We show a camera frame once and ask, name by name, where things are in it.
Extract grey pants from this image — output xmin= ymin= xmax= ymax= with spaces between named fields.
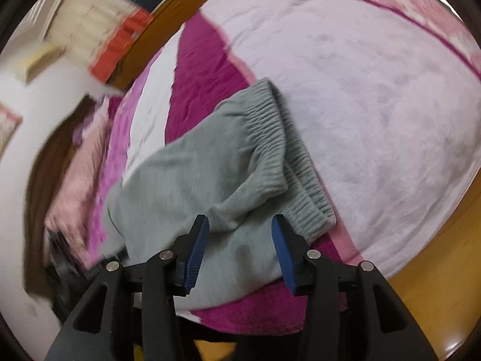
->
xmin=103 ymin=78 xmax=336 ymax=313

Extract dark wooden headboard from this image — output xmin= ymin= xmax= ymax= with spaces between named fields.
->
xmin=24 ymin=96 xmax=98 ymax=301

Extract pink folded quilt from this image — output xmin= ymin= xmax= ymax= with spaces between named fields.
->
xmin=45 ymin=120 xmax=113 ymax=267

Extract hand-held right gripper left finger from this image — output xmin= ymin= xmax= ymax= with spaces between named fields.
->
xmin=45 ymin=215 xmax=210 ymax=361

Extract yellow wooden cabinet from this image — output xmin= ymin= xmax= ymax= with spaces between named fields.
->
xmin=109 ymin=0 xmax=260 ymax=91

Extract black jacket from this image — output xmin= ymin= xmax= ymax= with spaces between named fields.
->
xmin=45 ymin=229 xmax=124 ymax=320

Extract orange curtain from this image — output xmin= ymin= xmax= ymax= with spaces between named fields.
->
xmin=90 ymin=8 xmax=153 ymax=83

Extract pink white magenta bed blanket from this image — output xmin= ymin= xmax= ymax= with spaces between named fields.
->
xmin=81 ymin=0 xmax=481 ymax=337

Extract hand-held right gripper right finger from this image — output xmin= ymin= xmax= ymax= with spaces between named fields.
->
xmin=271 ymin=214 xmax=438 ymax=361

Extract framed wall picture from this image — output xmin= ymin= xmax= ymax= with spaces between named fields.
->
xmin=0 ymin=103 xmax=23 ymax=155

